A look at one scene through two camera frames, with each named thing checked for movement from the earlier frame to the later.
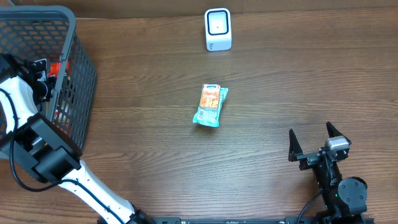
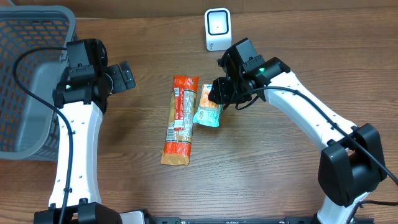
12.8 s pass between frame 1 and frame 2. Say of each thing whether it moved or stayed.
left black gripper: moved
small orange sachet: stayed
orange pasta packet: moved
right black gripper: moved
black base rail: stayed
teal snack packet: stayed
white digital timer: stayed
